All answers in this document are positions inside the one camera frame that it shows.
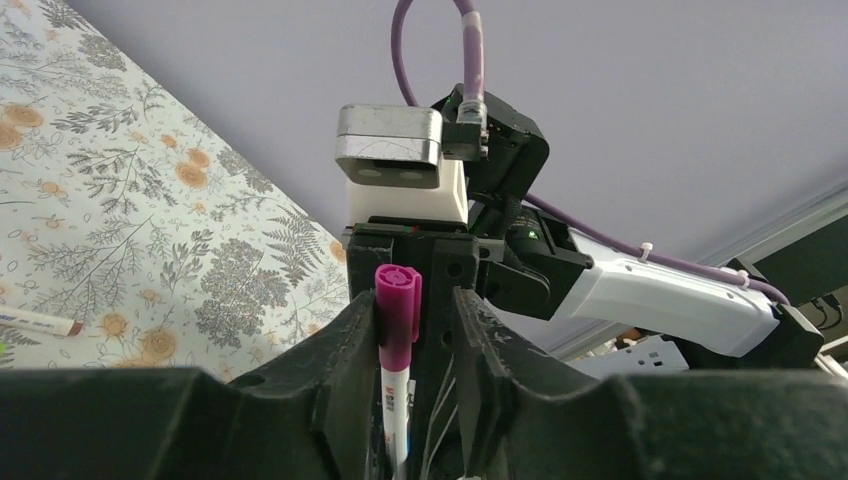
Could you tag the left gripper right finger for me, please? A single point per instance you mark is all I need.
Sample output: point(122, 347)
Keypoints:
point(524, 415)

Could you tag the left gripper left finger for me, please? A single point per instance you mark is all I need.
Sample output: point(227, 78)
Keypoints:
point(307, 414)

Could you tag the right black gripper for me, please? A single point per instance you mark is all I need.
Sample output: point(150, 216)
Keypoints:
point(447, 259)

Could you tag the brown cap white pen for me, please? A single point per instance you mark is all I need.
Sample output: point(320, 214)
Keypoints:
point(39, 322)

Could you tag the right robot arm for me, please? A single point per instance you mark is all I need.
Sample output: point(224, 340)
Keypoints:
point(603, 311)

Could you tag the floral table mat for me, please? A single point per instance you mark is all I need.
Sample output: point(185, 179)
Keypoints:
point(122, 210)

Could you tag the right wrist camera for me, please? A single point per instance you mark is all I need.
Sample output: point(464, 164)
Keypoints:
point(393, 159)

